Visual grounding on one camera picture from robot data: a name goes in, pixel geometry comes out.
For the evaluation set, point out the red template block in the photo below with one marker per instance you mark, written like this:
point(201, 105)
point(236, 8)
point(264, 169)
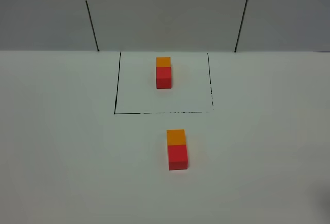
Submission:
point(163, 78)

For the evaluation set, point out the orange template block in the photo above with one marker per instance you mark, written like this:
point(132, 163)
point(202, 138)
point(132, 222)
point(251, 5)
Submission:
point(163, 62)

